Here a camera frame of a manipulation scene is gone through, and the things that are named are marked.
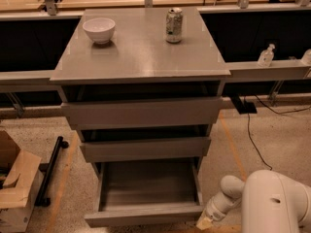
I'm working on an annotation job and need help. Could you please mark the grey metal rail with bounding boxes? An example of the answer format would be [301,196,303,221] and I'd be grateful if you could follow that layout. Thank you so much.
[0,60,310,93]

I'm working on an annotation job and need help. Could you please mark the grey drawer cabinet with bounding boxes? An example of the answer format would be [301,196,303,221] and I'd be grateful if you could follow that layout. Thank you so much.
[50,7,231,180]

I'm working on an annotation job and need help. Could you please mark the clear sanitizer bottle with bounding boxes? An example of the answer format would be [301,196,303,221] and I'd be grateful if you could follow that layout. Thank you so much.
[258,44,275,67]

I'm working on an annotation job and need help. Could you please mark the white ceramic bowl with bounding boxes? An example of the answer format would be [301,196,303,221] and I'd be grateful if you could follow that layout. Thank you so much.
[83,17,116,44]

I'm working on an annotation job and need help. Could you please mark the black floor bracket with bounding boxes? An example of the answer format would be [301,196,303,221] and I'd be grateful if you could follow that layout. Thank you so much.
[230,96,257,115]

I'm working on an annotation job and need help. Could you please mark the black metal bar stand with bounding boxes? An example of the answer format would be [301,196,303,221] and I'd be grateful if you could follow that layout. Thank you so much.
[35,136,69,207]

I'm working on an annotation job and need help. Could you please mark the grey bottom drawer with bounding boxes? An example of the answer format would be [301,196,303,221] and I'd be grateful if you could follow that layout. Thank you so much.
[85,158,204,227]

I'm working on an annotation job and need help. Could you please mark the black floor cable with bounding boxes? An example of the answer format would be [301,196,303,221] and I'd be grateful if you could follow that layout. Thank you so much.
[246,94,311,172]

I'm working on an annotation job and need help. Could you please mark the cardboard box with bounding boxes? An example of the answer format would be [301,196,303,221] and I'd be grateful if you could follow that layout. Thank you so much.
[0,131,43,233]

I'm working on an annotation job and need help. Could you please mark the grey top drawer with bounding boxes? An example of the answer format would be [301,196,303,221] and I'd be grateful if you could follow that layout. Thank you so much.
[61,97,223,130]

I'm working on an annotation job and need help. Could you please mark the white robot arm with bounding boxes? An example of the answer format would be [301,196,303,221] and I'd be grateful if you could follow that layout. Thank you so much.
[196,170,311,233]

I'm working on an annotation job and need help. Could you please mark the crushed soda can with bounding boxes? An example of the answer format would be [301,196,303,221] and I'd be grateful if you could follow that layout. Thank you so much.
[166,7,183,44]

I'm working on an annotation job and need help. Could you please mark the grey middle drawer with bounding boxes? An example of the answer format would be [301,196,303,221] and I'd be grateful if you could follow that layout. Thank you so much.
[81,137,211,162]

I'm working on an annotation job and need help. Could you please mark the grey drawer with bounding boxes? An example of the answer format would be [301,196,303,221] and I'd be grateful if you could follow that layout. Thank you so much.
[61,97,223,130]
[81,137,211,162]
[85,158,204,227]

